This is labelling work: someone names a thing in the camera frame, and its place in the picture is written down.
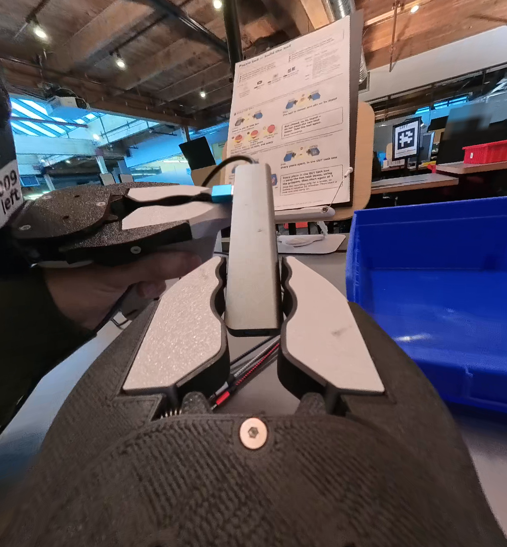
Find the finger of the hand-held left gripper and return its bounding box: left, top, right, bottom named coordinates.
left=126, top=184, right=214, bottom=208
left=121, top=202, right=236, bottom=241

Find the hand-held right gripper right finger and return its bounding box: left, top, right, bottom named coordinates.
left=277, top=256, right=385, bottom=398

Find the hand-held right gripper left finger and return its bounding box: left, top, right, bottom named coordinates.
left=122, top=256, right=230, bottom=397

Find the braided multi-plug charging cable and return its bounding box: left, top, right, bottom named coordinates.
left=208, top=186, right=282, bottom=413

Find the black hub cable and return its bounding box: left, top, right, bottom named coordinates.
left=202, top=155, right=258, bottom=189

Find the grey usb hub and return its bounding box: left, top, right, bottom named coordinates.
left=224, top=163, right=284, bottom=337

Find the wooden background desk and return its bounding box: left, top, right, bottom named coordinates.
left=371, top=173, right=459, bottom=195

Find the person's left hand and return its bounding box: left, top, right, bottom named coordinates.
left=44, top=252, right=204, bottom=332

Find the black monitor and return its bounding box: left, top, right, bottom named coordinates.
left=179, top=137, right=216, bottom=171

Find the blue plastic bin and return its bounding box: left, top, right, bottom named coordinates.
left=345, top=194, right=507, bottom=417

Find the ceiling projector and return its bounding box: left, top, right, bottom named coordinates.
left=48, top=95, right=87, bottom=111

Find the white sheet ledge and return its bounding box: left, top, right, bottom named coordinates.
left=274, top=206, right=336, bottom=224

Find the printed instruction sheet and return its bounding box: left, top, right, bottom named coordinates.
left=227, top=16, right=352, bottom=210

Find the black pole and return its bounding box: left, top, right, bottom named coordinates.
left=227, top=0, right=243, bottom=65

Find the wooden document board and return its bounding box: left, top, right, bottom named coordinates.
left=221, top=11, right=376, bottom=221

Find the black white marker sign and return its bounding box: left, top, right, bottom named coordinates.
left=392, top=117, right=422, bottom=162

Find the red plastic bin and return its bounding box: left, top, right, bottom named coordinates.
left=462, top=137, right=507, bottom=165

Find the silver ventilation duct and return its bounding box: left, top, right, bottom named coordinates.
left=326, top=0, right=357, bottom=22

